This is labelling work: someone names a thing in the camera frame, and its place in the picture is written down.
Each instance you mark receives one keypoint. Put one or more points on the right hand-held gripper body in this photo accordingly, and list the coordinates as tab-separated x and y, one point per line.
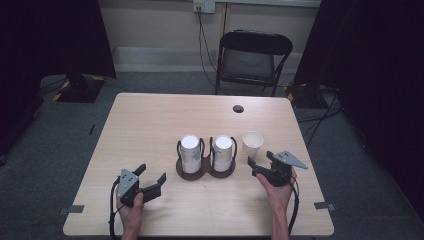
283	166

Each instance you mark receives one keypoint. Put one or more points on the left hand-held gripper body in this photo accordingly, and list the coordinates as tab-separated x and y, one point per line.
128	186

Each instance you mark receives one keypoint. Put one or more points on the single white paper cup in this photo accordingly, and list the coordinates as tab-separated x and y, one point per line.
252	141

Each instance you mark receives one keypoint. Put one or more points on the stack of white paper cups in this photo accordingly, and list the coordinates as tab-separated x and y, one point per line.
190	153
223	152

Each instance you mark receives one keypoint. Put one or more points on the dark brown double cup holder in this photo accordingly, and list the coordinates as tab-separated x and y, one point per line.
206	165

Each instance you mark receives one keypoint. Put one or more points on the person's left hand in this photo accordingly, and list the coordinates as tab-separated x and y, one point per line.
130	213

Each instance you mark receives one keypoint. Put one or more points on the person's right hand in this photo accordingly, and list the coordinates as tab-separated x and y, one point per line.
278	195

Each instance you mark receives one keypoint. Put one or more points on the black table grommet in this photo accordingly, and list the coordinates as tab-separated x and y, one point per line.
238	109

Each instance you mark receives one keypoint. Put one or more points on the grey tape strip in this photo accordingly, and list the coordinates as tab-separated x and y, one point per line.
75	209
323	206

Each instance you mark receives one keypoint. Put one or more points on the small black floor tape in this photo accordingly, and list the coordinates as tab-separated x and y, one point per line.
92	129

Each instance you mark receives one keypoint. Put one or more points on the black stand base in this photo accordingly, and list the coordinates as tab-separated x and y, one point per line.
80	90
306	96

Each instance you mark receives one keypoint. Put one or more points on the black folding chair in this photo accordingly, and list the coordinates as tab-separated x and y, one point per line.
253	60

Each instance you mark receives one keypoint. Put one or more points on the black curtain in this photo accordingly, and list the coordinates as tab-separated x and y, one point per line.
40	40
376	66

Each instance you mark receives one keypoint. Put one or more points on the white wall socket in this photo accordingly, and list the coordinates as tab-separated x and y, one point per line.
204	6

